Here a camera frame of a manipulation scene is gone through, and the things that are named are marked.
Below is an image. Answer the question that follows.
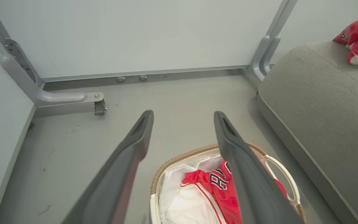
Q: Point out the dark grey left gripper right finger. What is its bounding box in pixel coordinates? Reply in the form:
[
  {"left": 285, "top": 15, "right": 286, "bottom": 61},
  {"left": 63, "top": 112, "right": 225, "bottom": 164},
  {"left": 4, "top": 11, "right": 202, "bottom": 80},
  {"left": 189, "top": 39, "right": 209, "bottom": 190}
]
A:
[{"left": 214, "top": 111, "right": 304, "bottom": 224}]

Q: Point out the white garment in basket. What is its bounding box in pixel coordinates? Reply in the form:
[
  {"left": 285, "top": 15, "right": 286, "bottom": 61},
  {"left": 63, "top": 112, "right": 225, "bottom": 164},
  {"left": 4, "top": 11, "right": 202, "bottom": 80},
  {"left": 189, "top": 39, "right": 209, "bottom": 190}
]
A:
[{"left": 159, "top": 156, "right": 224, "bottom": 224}]

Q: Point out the metal caster wheel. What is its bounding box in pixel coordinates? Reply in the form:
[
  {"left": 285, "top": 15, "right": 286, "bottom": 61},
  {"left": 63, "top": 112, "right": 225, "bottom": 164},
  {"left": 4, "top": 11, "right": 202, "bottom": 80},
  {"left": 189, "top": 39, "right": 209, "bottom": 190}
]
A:
[{"left": 94, "top": 99, "right": 107, "bottom": 115}]

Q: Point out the grey partition support foot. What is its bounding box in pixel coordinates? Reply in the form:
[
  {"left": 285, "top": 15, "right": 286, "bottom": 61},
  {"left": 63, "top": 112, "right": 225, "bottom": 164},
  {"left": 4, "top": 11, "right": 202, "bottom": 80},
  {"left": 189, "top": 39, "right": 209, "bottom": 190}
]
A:
[
  {"left": 0, "top": 6, "right": 105, "bottom": 108},
  {"left": 248, "top": 0, "right": 297, "bottom": 82}
]

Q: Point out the white jersey with red piping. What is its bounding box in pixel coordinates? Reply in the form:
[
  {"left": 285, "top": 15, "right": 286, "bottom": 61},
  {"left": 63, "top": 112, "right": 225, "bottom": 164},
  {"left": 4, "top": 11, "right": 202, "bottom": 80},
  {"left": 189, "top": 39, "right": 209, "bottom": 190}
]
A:
[{"left": 166, "top": 183, "right": 227, "bottom": 224}]

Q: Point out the red jersey with black lettering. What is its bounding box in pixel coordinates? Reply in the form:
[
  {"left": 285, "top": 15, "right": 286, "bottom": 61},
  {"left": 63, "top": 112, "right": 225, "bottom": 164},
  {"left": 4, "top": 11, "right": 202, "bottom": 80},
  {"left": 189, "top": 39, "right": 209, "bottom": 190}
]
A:
[{"left": 181, "top": 160, "right": 288, "bottom": 224}]

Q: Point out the white wicker-rimmed laundry basket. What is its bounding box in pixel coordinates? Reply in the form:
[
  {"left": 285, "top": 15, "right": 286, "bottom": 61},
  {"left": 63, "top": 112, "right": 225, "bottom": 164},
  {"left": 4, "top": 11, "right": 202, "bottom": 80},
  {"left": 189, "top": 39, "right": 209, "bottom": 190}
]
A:
[{"left": 149, "top": 143, "right": 307, "bottom": 224}]

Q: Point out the grey partition panel frame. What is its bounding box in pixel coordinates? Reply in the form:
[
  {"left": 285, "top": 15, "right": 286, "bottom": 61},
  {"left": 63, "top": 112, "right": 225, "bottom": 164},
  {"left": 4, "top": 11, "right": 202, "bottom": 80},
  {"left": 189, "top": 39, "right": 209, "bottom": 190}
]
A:
[{"left": 0, "top": 0, "right": 297, "bottom": 83}]

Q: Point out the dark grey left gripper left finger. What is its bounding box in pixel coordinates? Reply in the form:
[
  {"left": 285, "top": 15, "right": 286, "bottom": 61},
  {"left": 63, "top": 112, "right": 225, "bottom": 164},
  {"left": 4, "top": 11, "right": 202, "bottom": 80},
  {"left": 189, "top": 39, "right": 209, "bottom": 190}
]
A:
[{"left": 62, "top": 110, "right": 154, "bottom": 224}]

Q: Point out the grey fabric sofa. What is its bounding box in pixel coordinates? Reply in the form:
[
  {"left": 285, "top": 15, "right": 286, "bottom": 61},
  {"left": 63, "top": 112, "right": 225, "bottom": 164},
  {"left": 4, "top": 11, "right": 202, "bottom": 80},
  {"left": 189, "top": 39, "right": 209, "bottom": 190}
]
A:
[{"left": 257, "top": 40, "right": 358, "bottom": 224}]

